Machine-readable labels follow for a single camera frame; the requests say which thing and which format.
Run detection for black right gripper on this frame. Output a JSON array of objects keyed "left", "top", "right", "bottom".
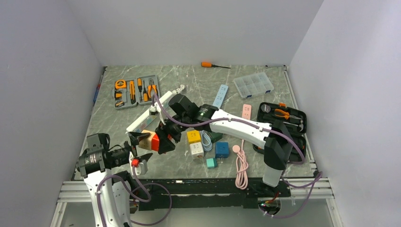
[{"left": 155, "top": 114, "right": 191, "bottom": 154}]

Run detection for beige cube socket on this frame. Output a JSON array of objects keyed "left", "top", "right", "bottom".
[{"left": 138, "top": 130, "right": 156, "bottom": 150}]

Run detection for red cube socket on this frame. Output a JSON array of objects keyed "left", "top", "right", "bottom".
[{"left": 151, "top": 134, "right": 160, "bottom": 152}]

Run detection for yellow cube socket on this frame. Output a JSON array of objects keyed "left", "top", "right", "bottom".
[{"left": 186, "top": 130, "right": 201, "bottom": 144}]

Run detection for white cube socket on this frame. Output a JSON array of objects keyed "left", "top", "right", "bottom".
[{"left": 189, "top": 142, "right": 204, "bottom": 159}]

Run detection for white power strip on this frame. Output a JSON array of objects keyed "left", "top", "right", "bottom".
[{"left": 126, "top": 91, "right": 174, "bottom": 134}]

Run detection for teal plug adapter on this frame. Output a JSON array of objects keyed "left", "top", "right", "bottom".
[{"left": 206, "top": 158, "right": 218, "bottom": 169}]

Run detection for grey tool tray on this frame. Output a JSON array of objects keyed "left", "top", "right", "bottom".
[{"left": 111, "top": 75, "right": 160, "bottom": 110}]

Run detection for blue cube socket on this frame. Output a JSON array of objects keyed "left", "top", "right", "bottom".
[{"left": 215, "top": 141, "right": 229, "bottom": 159}]

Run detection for light blue power strip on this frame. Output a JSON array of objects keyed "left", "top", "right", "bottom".
[{"left": 212, "top": 84, "right": 228, "bottom": 108}]

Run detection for pink power cable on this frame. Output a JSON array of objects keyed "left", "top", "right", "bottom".
[{"left": 232, "top": 139, "right": 250, "bottom": 191}]

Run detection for clear plastic organizer box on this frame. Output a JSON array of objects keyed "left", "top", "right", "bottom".
[{"left": 234, "top": 72, "right": 274, "bottom": 99}]

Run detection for black plastic tool case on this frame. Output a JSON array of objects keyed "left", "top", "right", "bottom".
[{"left": 256, "top": 102, "right": 307, "bottom": 156}]

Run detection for dark green cube socket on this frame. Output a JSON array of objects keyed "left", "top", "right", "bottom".
[{"left": 209, "top": 132, "right": 223, "bottom": 143}]

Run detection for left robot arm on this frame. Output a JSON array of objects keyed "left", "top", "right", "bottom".
[{"left": 76, "top": 132, "right": 152, "bottom": 227}]

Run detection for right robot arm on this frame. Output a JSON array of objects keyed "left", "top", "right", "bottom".
[{"left": 152, "top": 94, "right": 305, "bottom": 196}]

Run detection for steel claw hammer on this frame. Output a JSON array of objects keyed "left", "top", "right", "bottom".
[{"left": 283, "top": 122, "right": 307, "bottom": 133}]

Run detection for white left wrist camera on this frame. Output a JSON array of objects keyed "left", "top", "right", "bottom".
[{"left": 129, "top": 153, "right": 148, "bottom": 176}]

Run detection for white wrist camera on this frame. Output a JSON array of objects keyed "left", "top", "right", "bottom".
[
  {"left": 148, "top": 102, "right": 161, "bottom": 115},
  {"left": 129, "top": 153, "right": 148, "bottom": 176}
]

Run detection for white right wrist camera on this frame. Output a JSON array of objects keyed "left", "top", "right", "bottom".
[{"left": 148, "top": 102, "right": 161, "bottom": 115}]

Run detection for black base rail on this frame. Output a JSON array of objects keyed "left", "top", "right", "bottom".
[{"left": 139, "top": 177, "right": 291, "bottom": 211}]

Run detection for orange handled screwdriver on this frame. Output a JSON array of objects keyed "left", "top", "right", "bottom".
[{"left": 201, "top": 62, "right": 231, "bottom": 69}]

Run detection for orange handled pliers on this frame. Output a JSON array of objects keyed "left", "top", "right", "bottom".
[{"left": 274, "top": 108, "right": 304, "bottom": 124}]

